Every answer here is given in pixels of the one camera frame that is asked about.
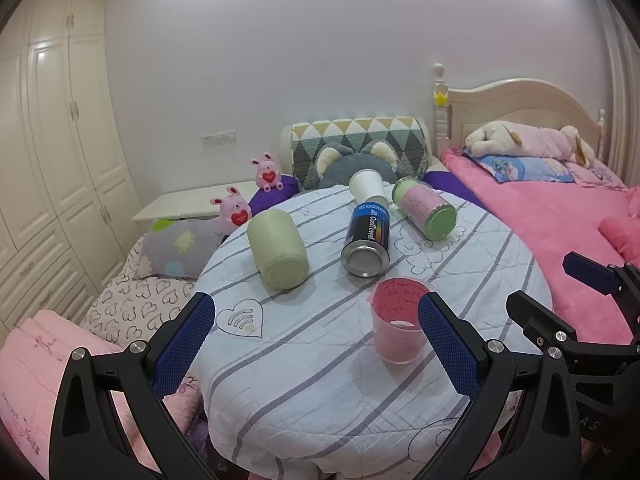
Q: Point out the diamond patterned cushion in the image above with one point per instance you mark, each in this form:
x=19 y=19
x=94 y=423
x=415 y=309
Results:
x=350 y=132

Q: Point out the small pink bunny toy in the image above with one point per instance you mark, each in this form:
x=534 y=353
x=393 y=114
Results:
x=269 y=174

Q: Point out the purple cushion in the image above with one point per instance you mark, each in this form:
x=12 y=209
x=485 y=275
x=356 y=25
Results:
x=272 y=196
x=450 y=184

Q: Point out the large pink bunny toy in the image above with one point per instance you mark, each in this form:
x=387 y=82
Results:
x=235 y=210

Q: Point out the cream and pink plush toy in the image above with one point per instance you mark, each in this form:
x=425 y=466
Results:
x=530 y=141

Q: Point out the black and blue can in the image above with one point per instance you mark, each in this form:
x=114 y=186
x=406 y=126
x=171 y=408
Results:
x=367 y=240

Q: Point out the pink and green cup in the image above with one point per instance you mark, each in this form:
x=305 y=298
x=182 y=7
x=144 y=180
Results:
x=422 y=205

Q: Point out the blue printed pillow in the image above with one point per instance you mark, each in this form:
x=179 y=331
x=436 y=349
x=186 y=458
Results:
x=525 y=167

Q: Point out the white curtain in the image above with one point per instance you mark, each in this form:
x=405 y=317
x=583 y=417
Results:
x=617 y=85

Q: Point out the folded pink quilt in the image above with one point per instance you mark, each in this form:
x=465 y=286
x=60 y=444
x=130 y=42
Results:
x=45 y=370

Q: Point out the heart printed bed sheet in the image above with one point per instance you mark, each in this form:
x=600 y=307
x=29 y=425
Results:
x=135 y=305

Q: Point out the white bedside table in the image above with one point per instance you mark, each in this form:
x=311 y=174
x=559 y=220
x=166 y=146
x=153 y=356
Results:
x=190 y=202

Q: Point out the pale green cup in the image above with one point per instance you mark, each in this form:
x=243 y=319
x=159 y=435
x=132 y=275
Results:
x=277 y=245

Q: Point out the pink translucent measuring cup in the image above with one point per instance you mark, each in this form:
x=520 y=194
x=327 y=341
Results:
x=397 y=325

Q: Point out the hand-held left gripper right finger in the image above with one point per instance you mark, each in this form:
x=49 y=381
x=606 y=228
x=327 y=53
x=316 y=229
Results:
x=447 y=345

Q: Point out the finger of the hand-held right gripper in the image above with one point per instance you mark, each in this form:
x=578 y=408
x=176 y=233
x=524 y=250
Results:
x=590 y=272
x=537 y=320

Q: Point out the grey bear cushion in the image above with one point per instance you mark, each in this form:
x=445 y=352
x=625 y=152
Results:
x=345 y=165

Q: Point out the grey flower pillow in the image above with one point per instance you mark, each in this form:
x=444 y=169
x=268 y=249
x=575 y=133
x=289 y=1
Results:
x=177 y=247

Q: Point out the pink fleece blanket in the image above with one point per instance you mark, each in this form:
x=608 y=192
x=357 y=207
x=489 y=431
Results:
x=560 y=225

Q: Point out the cream wardrobe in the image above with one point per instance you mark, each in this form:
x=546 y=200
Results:
x=55 y=145

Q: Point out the white paper cup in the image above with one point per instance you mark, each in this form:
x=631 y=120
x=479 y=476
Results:
x=367 y=186

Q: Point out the cream bed headboard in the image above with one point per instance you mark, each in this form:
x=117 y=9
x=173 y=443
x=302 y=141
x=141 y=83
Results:
x=520 y=107

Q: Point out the white wall switch panel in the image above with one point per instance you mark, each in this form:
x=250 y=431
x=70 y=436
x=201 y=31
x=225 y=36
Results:
x=219 y=137

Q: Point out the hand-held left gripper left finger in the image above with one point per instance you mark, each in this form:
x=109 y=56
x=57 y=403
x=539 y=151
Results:
x=182 y=345

